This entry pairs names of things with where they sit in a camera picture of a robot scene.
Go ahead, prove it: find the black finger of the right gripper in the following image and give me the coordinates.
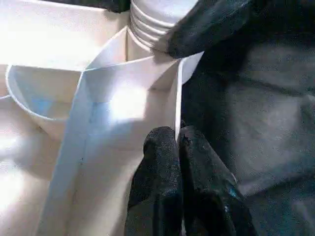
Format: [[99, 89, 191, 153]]
[[152, 0, 249, 59]]

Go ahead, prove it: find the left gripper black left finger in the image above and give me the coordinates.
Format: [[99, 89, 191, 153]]
[[125, 126, 184, 236]]

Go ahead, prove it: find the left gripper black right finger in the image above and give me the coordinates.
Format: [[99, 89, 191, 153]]
[[179, 125, 259, 236]]

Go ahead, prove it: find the white plastic table leg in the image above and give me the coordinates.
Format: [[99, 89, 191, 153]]
[[129, 0, 197, 51]]

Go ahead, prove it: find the white plastic table top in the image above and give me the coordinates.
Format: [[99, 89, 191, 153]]
[[0, 0, 205, 236]]

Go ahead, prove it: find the black plastic mat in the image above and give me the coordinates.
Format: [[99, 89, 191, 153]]
[[181, 0, 315, 236]]

